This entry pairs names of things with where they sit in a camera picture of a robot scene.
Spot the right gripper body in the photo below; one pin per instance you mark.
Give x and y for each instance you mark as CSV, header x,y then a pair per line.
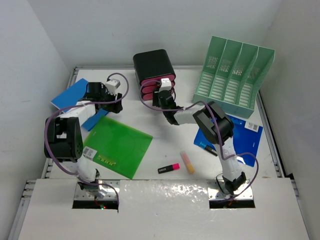
x,y
157,101

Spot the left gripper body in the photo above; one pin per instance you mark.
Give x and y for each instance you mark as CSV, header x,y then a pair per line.
x,y
105,96

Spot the black pink drawer organizer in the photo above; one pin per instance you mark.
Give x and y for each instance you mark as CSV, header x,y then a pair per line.
x,y
152,65

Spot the blue black marker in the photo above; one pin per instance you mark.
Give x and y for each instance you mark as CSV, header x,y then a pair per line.
x,y
210,149

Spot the pink black highlighter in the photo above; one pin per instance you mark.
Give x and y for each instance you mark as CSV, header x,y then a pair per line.
x,y
168,168

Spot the orange pink highlighter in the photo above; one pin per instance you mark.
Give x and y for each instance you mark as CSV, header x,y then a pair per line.
x,y
187,162

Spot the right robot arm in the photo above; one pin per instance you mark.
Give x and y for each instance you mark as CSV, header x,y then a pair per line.
x,y
216,127

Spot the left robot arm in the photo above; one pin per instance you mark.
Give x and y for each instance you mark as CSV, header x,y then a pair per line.
x,y
63,141

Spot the light blue notebook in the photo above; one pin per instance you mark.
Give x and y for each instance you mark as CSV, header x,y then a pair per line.
x,y
71,96

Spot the green plastic folder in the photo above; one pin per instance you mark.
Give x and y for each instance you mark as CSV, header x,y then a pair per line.
x,y
116,146

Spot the green file organizer rack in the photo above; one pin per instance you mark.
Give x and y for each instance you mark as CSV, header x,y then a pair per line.
x,y
232,75

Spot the dark blue clipboard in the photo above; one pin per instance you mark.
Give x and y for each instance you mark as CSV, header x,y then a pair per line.
x,y
246,138

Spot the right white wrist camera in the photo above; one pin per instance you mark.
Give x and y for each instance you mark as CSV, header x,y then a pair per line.
x,y
165,84

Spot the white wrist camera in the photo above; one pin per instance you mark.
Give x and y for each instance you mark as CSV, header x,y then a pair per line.
x,y
165,84
112,85

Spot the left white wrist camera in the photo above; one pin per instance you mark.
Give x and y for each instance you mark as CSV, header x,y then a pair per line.
x,y
112,85

